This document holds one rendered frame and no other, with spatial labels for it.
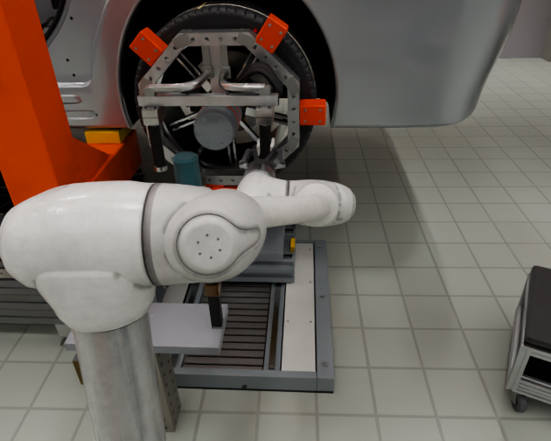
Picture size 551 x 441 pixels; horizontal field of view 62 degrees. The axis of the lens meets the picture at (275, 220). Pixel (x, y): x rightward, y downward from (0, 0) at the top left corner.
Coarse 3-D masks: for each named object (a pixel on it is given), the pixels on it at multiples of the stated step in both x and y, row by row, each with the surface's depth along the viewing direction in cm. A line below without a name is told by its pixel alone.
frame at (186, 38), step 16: (192, 32) 145; (208, 32) 144; (224, 32) 144; (240, 32) 143; (176, 48) 151; (256, 48) 147; (160, 64) 150; (272, 64) 148; (144, 80) 153; (288, 80) 150; (288, 96) 154; (288, 112) 156; (160, 128) 167; (288, 128) 160; (288, 144) 163; (208, 176) 172; (224, 176) 171; (240, 176) 171
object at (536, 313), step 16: (544, 272) 163; (528, 288) 162; (544, 288) 156; (528, 304) 151; (544, 304) 150; (528, 320) 145; (544, 320) 144; (528, 336) 139; (544, 336) 138; (512, 352) 159; (528, 352) 141; (544, 352) 138; (512, 368) 149; (528, 368) 157; (544, 368) 157; (512, 384) 150; (528, 384) 147; (544, 384) 146; (512, 400) 155; (544, 400) 147
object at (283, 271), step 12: (288, 228) 219; (288, 240) 217; (288, 252) 209; (252, 264) 202; (264, 264) 202; (276, 264) 202; (288, 264) 201; (240, 276) 200; (252, 276) 199; (264, 276) 199; (276, 276) 199; (288, 276) 198
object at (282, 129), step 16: (176, 64) 179; (192, 64) 160; (160, 80) 162; (208, 80) 163; (176, 112) 184; (192, 128) 192; (176, 144) 175; (192, 144) 183; (240, 144) 196; (208, 160) 180; (224, 160) 183
